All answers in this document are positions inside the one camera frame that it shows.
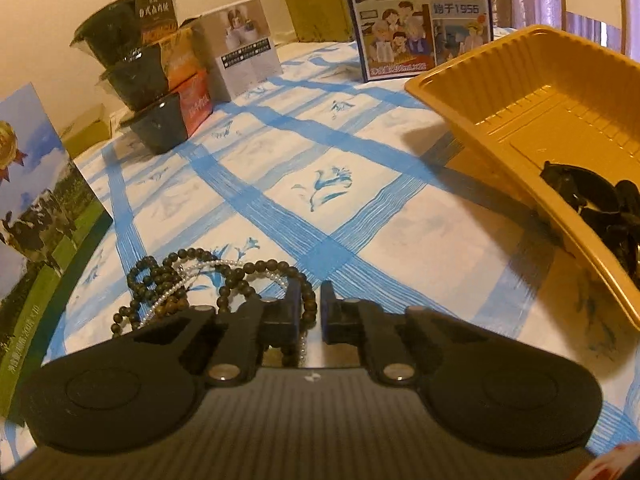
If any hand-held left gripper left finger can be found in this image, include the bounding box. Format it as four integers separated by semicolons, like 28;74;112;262
132;280;306;386

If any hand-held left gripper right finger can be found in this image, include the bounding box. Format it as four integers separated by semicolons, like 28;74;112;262
320;280;481;386

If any white pearl bracelet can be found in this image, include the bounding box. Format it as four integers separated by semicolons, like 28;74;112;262
142;259;308;361

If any dark wooden bead necklace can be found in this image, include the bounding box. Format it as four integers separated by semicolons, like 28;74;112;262
111;247;318;366

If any yellow plastic tray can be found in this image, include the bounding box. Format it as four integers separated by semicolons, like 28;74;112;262
404;24;640;333

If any blue checked tablecloth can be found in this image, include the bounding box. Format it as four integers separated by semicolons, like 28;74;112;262
0;40;640;466

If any black instant noodle bowl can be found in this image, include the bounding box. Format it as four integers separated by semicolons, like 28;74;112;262
120;70;213;155
97;27;201;111
70;0;178;68

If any cow print milk carton box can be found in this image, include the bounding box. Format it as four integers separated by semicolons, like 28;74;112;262
0;82;115;418

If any small white product box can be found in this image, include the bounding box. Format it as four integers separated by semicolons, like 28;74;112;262
192;0;283;103

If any flat cardboard box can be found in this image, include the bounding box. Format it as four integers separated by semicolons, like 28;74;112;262
60;104;113;158

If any blue illustrated milk box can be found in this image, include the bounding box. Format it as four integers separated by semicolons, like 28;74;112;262
340;0;495;83

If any tall brown cardboard box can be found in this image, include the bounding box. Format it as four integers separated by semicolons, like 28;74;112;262
271;0;358;43

